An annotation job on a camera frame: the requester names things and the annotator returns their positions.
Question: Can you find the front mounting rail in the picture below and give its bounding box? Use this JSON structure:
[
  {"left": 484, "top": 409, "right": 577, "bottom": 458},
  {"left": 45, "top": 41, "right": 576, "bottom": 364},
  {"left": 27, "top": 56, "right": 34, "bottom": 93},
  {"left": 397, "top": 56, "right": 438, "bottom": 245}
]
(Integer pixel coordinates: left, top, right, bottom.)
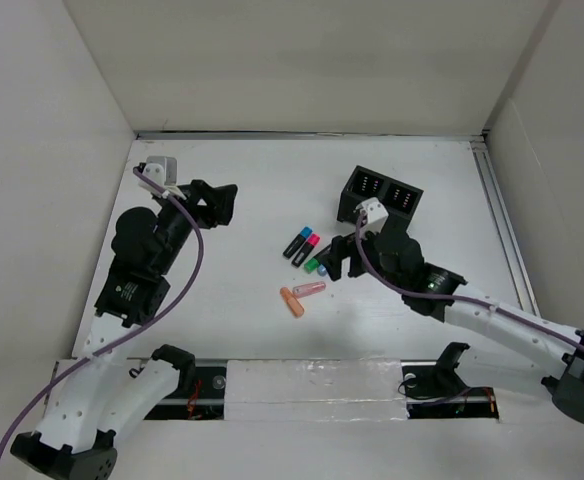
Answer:
[{"left": 147, "top": 359, "right": 499, "bottom": 422}]

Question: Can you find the black highlighter pink cap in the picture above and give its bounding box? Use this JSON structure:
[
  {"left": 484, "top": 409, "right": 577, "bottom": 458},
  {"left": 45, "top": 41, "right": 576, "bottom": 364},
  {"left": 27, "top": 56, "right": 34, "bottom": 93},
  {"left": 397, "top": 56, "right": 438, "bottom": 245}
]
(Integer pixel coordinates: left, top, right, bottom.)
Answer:
[{"left": 291, "top": 233, "right": 320, "bottom": 268}]

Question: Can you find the back aluminium rail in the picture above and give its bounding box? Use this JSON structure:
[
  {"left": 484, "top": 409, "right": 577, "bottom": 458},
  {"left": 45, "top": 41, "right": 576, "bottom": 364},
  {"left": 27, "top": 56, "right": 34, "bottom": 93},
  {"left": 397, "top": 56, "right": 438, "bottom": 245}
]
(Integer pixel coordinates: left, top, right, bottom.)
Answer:
[{"left": 136, "top": 130, "right": 485, "bottom": 142}]

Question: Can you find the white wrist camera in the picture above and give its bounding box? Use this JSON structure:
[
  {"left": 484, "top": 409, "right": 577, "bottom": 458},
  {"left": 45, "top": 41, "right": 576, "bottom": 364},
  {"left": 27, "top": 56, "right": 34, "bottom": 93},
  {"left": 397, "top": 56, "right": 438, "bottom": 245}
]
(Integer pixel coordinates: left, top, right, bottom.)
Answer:
[
  {"left": 355, "top": 197, "right": 389, "bottom": 232},
  {"left": 138, "top": 156, "right": 183, "bottom": 198}
]

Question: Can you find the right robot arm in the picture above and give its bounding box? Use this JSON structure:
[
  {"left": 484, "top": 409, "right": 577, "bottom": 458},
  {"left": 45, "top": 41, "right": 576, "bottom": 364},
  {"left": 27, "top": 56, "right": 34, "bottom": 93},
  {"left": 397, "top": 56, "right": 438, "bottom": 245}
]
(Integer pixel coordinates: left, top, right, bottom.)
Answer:
[{"left": 320, "top": 227, "right": 584, "bottom": 424}]

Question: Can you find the orange highlighter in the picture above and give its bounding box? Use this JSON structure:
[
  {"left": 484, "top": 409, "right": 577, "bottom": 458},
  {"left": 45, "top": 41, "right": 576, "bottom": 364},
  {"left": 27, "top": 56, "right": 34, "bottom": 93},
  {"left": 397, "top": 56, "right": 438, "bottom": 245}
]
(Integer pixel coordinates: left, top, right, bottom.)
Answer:
[{"left": 279, "top": 287, "right": 305, "bottom": 318}]

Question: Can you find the aluminium rail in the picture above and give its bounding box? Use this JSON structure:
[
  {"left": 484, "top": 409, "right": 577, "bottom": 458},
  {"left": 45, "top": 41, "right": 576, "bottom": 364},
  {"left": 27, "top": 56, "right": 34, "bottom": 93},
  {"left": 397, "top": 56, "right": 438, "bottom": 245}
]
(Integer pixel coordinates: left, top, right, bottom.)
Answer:
[
  {"left": 470, "top": 137, "right": 539, "bottom": 315},
  {"left": 136, "top": 130, "right": 485, "bottom": 142}
]

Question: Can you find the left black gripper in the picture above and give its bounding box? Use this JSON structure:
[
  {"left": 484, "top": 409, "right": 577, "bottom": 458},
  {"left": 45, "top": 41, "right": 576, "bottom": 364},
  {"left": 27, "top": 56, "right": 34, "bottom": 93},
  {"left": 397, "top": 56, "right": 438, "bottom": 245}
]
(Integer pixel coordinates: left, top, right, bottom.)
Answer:
[{"left": 153, "top": 179, "right": 235, "bottom": 276}]

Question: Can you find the black highlighter green cap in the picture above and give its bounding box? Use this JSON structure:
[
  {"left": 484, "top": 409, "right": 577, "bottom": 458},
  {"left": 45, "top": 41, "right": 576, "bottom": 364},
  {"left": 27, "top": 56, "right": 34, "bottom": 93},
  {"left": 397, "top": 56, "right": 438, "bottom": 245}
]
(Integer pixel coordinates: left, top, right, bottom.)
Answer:
[{"left": 303, "top": 245, "right": 330, "bottom": 274}]

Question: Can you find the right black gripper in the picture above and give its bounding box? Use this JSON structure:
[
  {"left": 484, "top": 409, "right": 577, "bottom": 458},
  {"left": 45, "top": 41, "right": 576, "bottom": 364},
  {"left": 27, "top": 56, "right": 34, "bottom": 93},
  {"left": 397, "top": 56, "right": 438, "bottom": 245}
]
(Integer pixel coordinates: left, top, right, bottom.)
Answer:
[{"left": 318, "top": 220, "right": 406, "bottom": 294}]

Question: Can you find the black two-compartment organizer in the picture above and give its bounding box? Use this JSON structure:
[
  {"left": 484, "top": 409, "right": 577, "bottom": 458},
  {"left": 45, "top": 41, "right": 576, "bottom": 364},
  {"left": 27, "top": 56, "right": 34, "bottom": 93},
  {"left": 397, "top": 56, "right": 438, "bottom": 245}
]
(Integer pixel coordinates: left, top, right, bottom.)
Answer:
[{"left": 335, "top": 165, "right": 425, "bottom": 234}]

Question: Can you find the black highlighter blue cap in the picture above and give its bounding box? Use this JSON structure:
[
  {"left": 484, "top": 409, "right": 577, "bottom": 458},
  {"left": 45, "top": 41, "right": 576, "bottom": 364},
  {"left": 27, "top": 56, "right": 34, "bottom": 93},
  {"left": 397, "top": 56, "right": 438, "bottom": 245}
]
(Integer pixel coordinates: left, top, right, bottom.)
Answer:
[{"left": 283, "top": 227, "right": 313, "bottom": 259}]

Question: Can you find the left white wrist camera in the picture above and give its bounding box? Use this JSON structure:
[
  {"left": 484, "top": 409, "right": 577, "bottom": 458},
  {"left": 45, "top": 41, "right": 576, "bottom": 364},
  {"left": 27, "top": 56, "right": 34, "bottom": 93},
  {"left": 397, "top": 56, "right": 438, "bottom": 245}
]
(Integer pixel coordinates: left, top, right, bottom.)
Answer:
[{"left": 138, "top": 156, "right": 183, "bottom": 198}]

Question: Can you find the right aluminium rail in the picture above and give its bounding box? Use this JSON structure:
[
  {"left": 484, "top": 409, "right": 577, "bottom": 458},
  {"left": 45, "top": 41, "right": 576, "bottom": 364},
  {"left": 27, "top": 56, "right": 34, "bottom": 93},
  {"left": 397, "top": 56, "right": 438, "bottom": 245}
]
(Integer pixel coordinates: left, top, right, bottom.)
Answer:
[{"left": 470, "top": 137, "right": 539, "bottom": 315}]

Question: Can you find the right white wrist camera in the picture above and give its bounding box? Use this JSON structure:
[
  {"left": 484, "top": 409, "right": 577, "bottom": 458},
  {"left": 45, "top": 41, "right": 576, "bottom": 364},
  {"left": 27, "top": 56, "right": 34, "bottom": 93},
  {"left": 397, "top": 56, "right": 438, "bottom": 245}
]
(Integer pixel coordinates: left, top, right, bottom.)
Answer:
[{"left": 355, "top": 197, "right": 389, "bottom": 232}]

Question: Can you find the pink translucent highlighter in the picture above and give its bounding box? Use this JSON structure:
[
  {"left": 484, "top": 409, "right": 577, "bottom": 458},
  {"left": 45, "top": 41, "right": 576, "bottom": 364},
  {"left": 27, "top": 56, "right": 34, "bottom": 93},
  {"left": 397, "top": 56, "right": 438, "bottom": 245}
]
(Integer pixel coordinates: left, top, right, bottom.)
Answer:
[{"left": 292, "top": 281, "right": 326, "bottom": 298}]

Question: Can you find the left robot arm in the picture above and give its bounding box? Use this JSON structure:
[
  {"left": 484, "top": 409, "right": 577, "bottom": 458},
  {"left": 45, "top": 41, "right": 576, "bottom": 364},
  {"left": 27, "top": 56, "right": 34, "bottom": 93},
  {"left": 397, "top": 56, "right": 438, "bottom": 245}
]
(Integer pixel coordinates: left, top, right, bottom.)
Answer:
[{"left": 10, "top": 180, "right": 238, "bottom": 479}]

